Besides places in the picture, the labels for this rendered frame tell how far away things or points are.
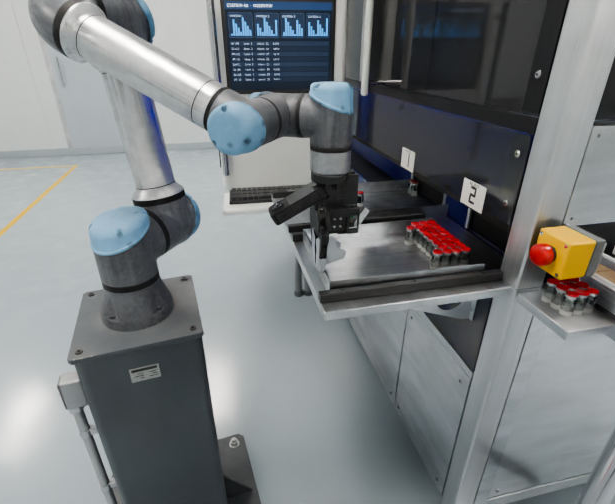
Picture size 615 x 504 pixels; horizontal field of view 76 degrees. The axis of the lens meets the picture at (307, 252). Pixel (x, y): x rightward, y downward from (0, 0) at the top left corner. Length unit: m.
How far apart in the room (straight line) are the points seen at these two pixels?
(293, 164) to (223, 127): 1.07
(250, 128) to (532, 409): 0.99
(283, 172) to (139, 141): 0.86
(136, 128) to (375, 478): 1.31
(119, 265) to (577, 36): 0.89
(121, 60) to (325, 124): 0.33
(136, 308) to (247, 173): 0.91
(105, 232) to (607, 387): 1.28
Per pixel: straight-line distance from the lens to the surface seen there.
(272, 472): 1.59
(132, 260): 0.86
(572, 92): 0.81
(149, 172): 0.93
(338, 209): 0.75
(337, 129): 0.70
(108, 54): 0.75
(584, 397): 1.33
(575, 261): 0.82
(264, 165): 1.66
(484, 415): 1.14
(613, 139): 0.90
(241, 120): 0.60
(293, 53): 1.61
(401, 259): 0.95
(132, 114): 0.92
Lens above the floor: 1.32
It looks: 27 degrees down
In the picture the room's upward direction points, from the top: straight up
